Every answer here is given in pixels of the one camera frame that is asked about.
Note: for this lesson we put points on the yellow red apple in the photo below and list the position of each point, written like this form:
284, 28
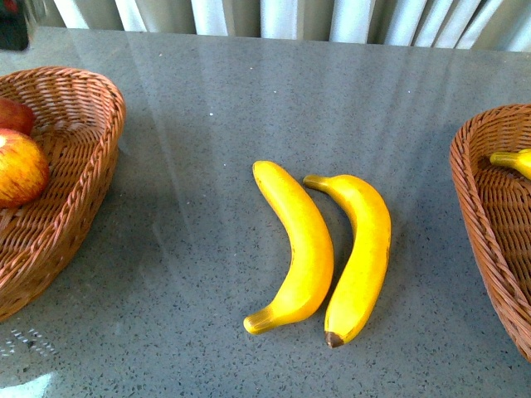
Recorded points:
24, 169

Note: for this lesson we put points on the left brown wicker basket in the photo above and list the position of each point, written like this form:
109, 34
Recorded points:
80, 117

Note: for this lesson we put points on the yellow banana with cut stem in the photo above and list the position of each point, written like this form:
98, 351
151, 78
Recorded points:
312, 254

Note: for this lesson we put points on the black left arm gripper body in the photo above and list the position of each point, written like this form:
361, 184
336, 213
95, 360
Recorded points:
13, 26

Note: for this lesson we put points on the right brown wicker basket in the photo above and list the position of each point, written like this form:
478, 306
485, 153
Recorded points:
495, 206

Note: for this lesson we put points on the yellow banana in basket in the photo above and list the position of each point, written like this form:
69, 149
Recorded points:
520, 161

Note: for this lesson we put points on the white pleated curtain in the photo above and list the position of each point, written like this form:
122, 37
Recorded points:
479, 25

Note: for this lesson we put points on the yellow banana with brown tip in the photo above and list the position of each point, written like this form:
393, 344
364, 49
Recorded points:
361, 281

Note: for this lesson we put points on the brown wicker basket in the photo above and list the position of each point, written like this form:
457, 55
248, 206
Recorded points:
80, 117
495, 206

